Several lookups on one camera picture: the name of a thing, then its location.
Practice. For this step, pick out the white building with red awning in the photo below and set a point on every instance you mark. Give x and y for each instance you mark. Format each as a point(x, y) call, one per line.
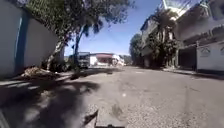
point(105, 60)

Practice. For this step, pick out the dark round tree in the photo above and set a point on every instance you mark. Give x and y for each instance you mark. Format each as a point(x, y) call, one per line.
point(135, 50)

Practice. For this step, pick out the white vehicle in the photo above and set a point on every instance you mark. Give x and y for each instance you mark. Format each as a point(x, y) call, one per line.
point(83, 61)

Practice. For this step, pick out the grey asphalt road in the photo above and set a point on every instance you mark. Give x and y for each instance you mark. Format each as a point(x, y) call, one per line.
point(146, 93)

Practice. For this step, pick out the trees by multi-storey building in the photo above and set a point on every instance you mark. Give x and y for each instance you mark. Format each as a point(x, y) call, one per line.
point(163, 43)

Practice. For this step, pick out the robot's own part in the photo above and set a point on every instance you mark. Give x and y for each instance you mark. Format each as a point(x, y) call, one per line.
point(100, 126)

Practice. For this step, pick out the large leafy tree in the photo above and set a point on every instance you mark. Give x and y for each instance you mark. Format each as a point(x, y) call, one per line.
point(63, 20)

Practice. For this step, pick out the pile of debris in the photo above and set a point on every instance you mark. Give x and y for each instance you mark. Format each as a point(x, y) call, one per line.
point(35, 72)

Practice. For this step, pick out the multi-storey building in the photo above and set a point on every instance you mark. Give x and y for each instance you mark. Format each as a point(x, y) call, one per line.
point(196, 25)

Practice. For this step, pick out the white gate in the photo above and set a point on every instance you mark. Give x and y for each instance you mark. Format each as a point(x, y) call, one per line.
point(210, 56)

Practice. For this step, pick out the white wall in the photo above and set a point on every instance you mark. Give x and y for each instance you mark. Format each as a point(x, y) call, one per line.
point(38, 43)

